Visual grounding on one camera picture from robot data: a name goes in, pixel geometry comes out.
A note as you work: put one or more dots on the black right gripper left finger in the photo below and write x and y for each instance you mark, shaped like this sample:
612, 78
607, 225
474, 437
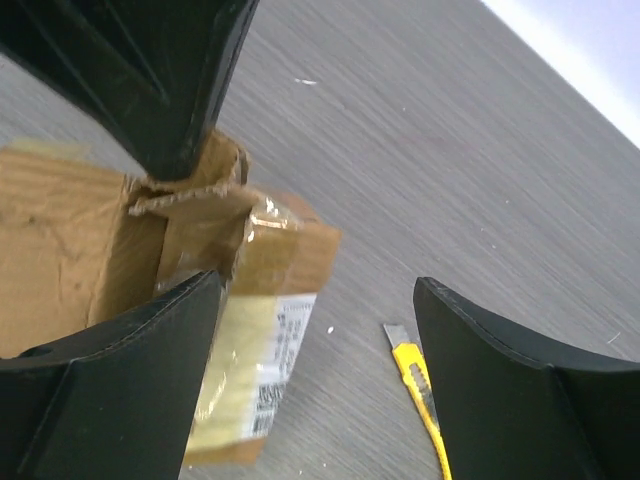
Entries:
114, 401

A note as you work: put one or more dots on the brown cardboard express box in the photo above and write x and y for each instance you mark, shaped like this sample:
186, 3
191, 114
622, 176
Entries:
82, 244

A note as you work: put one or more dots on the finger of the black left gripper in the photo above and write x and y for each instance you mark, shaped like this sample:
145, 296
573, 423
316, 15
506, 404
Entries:
153, 73

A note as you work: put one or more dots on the yellow utility knife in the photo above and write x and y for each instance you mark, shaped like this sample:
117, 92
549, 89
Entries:
414, 373

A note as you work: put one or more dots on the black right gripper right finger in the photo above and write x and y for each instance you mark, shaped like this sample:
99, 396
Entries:
515, 404

